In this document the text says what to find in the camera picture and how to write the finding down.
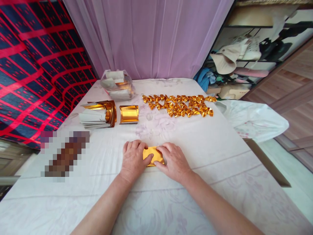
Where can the person's right hand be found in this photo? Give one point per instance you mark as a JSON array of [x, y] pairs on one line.
[[174, 161]]

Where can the person's left hand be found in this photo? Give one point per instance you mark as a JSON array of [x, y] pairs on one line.
[[132, 159]]

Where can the gold foil paper sheet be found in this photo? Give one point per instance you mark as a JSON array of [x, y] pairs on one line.
[[152, 154]]

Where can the white floral bed sheet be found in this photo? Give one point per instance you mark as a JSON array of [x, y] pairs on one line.
[[151, 171]]

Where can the small stack of gold sheets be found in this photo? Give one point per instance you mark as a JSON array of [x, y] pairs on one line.
[[128, 115]]

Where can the large stack of gold sheets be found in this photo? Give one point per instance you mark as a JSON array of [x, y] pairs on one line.
[[99, 115]]

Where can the pile of folded gold ingots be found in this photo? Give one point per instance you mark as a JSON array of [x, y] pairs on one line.
[[179, 105]]

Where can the clear bag of paper bundles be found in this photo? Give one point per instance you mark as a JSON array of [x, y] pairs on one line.
[[117, 85]]

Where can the white plastic bag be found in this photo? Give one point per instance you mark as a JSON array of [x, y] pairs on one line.
[[254, 120]]

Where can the purple curtain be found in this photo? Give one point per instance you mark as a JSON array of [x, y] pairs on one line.
[[151, 36]]

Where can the red and blue checked blanket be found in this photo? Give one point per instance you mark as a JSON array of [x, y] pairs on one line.
[[41, 68]]

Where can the metal shelf with clothes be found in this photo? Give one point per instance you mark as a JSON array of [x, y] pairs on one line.
[[249, 53]]

